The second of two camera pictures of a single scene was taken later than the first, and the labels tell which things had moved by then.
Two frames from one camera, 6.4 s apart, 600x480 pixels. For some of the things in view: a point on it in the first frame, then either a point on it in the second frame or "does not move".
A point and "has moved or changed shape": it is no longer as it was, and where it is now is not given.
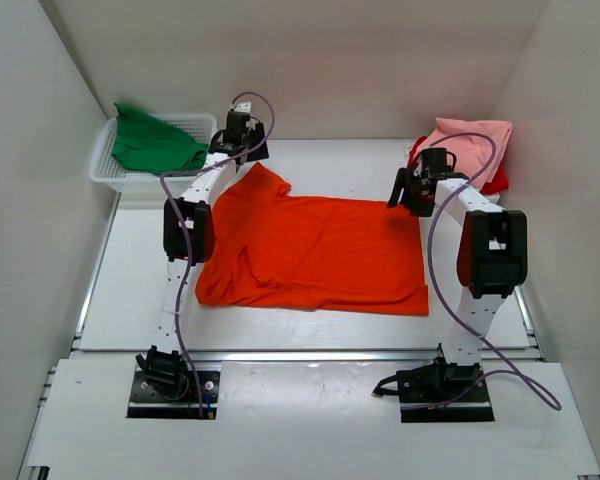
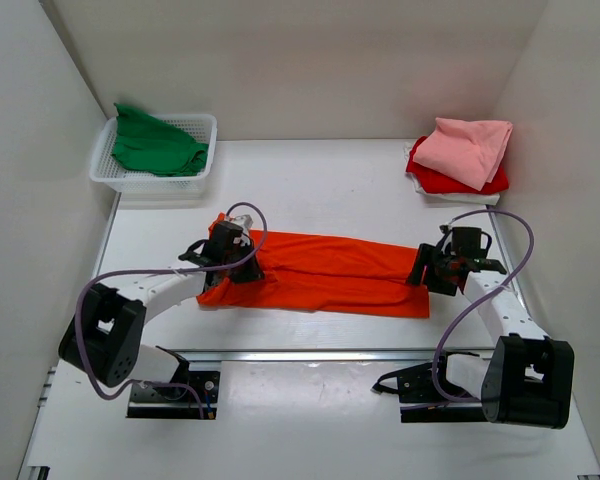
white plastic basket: [106, 171] does not move
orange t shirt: [274, 250] has moved or changed shape
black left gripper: [257, 134] to [252, 272]
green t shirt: [148, 144] does not move
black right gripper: [408, 178] to [426, 256]
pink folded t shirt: [472, 153] does not move
